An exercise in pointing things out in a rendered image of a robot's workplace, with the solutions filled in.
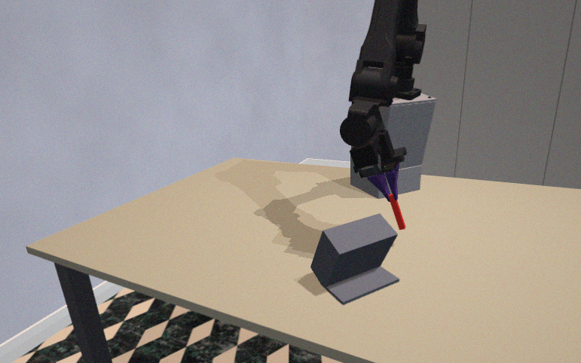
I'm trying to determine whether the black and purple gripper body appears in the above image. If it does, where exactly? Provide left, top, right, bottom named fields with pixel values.
left=353, top=128, right=407, bottom=178

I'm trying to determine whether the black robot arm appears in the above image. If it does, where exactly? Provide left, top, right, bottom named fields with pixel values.
left=340, top=0, right=427, bottom=177

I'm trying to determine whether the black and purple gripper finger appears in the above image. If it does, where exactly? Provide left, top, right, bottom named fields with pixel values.
left=367, top=172, right=390, bottom=202
left=385, top=163, right=399, bottom=200

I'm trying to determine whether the red rectangular peg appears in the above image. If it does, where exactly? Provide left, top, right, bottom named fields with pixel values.
left=389, top=194, right=405, bottom=230

